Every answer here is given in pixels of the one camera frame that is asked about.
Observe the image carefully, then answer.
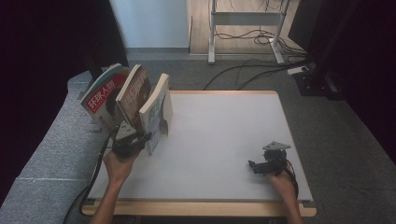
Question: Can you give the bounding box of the black floor cable bundle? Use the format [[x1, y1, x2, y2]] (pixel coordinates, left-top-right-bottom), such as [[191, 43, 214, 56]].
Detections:
[[214, 0, 309, 59]]

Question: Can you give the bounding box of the white green-lettered magazine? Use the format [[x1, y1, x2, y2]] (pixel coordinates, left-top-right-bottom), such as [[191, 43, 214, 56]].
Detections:
[[138, 73, 172, 156]]

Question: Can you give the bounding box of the person's left hand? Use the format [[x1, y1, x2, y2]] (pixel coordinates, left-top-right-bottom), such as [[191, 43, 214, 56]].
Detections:
[[102, 149, 142, 185]]

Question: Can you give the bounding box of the red-brown cover magazine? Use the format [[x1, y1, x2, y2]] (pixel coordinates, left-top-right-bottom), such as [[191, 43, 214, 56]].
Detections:
[[116, 63, 153, 134]]

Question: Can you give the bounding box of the black stand with base plate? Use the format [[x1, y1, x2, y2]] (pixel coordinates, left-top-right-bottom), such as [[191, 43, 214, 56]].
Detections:
[[292, 0, 362, 101], [77, 46, 125, 101]]

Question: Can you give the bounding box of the person's right hand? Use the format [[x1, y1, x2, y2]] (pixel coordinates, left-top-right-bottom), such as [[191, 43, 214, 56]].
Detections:
[[267, 169, 297, 198]]

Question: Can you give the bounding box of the white metal desk frame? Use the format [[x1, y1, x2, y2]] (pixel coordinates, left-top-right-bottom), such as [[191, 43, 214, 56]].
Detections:
[[207, 0, 291, 65]]

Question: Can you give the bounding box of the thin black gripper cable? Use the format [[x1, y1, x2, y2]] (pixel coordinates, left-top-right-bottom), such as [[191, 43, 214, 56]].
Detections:
[[284, 160, 301, 200]]

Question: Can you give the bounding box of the dark curtain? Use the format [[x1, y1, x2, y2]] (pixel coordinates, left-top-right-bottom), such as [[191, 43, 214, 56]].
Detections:
[[288, 0, 396, 162]]

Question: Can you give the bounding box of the portrait cover magazine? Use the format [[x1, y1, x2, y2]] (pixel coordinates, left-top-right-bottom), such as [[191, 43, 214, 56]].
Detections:
[[79, 63, 132, 133]]

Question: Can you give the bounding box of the beige expandable book rack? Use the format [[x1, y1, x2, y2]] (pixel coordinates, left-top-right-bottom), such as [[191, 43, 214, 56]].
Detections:
[[162, 91, 175, 138]]

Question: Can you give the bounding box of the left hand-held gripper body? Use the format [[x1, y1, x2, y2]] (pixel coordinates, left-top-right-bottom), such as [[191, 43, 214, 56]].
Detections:
[[110, 119, 141, 159]]

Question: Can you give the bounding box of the white power strip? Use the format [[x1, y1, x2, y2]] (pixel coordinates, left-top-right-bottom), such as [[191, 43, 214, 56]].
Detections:
[[287, 65, 310, 77]]

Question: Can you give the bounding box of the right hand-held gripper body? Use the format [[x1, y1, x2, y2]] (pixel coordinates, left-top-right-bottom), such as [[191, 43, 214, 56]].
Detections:
[[262, 141, 292, 176]]

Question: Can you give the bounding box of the long black floor cable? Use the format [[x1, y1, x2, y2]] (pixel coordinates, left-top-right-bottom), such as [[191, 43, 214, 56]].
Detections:
[[236, 60, 312, 91], [203, 58, 312, 91]]

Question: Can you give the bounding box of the thick black gripper cable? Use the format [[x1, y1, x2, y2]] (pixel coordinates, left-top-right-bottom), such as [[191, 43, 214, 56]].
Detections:
[[64, 129, 120, 224]]

